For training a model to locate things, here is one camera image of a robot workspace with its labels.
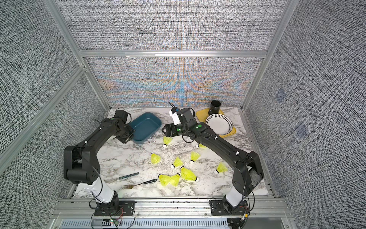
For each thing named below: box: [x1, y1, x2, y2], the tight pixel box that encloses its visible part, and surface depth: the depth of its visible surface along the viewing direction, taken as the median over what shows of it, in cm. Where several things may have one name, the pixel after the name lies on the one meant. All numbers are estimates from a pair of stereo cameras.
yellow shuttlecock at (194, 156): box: [189, 150, 201, 164], surface depth 92 cm
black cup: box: [208, 99, 222, 115], surface depth 112 cm
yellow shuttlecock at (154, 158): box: [150, 152, 162, 165], surface depth 92 cm
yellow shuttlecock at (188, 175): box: [180, 167, 200, 182], surface depth 85 cm
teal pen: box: [119, 172, 140, 180], surface depth 86 cm
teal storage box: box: [128, 112, 163, 144], surface depth 106 cm
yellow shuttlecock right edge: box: [214, 161, 229, 174], surface depth 86 cm
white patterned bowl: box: [205, 113, 234, 136], surface depth 112 cm
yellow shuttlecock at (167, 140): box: [162, 135, 173, 148], surface depth 99 cm
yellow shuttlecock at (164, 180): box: [157, 173, 172, 187], surface depth 84 cm
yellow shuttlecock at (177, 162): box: [170, 156, 183, 169], surface depth 88 cm
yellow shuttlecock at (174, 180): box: [169, 171, 182, 188], surface depth 84 cm
